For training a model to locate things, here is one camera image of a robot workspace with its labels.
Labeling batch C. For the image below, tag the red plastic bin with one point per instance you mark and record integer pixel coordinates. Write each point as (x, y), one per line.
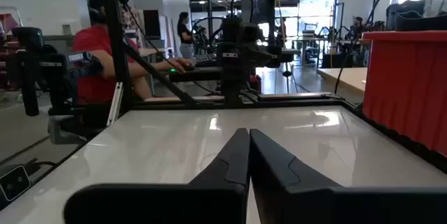
(405, 88)

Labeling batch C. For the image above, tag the black stool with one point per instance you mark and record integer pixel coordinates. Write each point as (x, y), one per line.
(288, 56)

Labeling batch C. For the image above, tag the black storage bins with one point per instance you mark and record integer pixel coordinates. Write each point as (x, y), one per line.
(415, 18)

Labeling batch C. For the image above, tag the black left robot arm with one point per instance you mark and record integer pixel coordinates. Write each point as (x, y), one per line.
(232, 88)

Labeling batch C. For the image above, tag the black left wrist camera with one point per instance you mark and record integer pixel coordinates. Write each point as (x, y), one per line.
(241, 30)

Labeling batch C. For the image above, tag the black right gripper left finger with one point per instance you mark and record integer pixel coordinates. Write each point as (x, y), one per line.
(209, 203)

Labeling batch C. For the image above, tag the person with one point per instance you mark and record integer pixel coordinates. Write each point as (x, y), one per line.
(185, 35)
(91, 77)
(358, 25)

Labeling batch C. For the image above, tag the light wooden desk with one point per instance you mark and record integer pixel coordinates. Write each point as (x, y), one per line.
(344, 77)

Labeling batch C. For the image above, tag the silver metal strut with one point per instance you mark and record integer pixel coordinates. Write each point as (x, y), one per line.
(115, 105)

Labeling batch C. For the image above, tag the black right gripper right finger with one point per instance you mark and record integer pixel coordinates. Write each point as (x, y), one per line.
(314, 206)

